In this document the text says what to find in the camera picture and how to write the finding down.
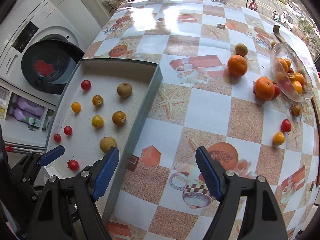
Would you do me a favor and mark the yellow tomato cluster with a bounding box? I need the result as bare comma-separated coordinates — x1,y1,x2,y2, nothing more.
91,115,104,129

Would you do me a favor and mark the orange yellow tomato in tray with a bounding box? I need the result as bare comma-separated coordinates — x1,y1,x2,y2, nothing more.
92,95,104,107

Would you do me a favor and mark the glass fruit bowl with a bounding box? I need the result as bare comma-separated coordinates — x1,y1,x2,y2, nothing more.
270,48,305,97

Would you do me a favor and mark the large orange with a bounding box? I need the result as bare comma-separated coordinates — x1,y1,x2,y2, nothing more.
227,55,247,77
254,77,275,101

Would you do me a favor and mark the dark orange tomato in tray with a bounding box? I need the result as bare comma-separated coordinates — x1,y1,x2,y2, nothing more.
112,111,126,126

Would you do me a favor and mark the brown longan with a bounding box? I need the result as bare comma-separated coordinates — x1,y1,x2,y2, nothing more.
99,137,117,153

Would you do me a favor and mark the dark yellow striped tomato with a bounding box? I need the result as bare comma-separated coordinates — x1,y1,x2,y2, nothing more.
291,104,301,116

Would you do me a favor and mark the red tomato beside orange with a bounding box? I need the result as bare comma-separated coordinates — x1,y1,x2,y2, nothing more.
273,83,280,98

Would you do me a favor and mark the green brown round fruit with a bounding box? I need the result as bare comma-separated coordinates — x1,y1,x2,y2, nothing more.
235,43,248,57

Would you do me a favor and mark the yellow cherry tomato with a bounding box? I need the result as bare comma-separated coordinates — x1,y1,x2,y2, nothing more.
71,102,81,113

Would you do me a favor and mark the brown longan fruit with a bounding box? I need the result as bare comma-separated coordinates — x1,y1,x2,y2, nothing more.
117,82,132,98

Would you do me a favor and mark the red tomato tray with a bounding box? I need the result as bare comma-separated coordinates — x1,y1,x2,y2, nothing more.
67,160,80,172
53,133,61,142

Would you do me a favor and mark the yellow tomato on table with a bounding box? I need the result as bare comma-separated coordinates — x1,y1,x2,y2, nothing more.
273,132,285,146

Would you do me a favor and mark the large orange right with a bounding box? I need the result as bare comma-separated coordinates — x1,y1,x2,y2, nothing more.
254,77,275,101

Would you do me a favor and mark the red tomato tray left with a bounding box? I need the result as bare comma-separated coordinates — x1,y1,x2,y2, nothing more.
53,133,61,142

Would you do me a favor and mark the red tomato with stem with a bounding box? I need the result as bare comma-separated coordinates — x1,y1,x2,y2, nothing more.
281,119,292,133

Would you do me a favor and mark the white washing machine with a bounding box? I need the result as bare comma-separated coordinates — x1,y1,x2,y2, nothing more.
1,0,88,106

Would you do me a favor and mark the shallow white tray box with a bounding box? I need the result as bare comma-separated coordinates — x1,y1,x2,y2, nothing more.
44,58,162,221

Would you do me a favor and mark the red tomato tray bottom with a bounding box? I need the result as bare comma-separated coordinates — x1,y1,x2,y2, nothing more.
67,160,80,172

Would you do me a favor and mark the small dark square object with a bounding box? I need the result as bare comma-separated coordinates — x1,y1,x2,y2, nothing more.
217,24,225,29

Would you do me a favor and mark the red cherry tomato cluster left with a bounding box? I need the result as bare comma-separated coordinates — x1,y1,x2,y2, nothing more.
63,126,73,136

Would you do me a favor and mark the patterned checkered tablecloth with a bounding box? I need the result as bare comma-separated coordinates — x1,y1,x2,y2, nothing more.
85,0,319,239

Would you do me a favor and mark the purple detergent bottle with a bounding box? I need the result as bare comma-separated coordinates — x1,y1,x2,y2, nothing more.
9,94,44,128

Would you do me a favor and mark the large orange left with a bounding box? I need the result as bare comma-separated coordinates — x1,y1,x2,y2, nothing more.
227,55,247,77

